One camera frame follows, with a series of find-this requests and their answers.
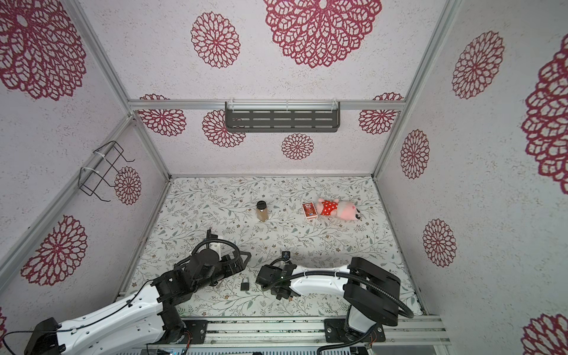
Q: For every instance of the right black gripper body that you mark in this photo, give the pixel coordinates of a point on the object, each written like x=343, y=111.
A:
x=274, y=293

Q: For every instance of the red playing card box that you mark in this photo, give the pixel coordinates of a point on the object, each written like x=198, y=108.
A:
x=310, y=211

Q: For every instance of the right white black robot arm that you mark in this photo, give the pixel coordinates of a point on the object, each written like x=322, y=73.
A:
x=371, y=292

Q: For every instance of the black padlock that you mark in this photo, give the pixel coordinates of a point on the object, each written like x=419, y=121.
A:
x=245, y=284

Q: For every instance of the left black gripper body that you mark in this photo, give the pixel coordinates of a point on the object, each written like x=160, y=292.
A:
x=225, y=267

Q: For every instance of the black wire wall rack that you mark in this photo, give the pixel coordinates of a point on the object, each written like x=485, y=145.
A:
x=91, y=178

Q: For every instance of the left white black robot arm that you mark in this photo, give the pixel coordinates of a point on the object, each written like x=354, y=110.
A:
x=148, y=316

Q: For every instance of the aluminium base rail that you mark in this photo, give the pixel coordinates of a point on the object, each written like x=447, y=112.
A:
x=304, y=335

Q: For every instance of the spice jar black lid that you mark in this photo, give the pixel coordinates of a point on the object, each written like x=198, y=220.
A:
x=262, y=211

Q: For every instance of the pink plush toy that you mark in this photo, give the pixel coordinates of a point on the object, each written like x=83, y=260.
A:
x=344, y=210

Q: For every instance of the dark grey wall shelf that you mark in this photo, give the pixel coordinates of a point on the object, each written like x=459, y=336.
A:
x=283, y=117

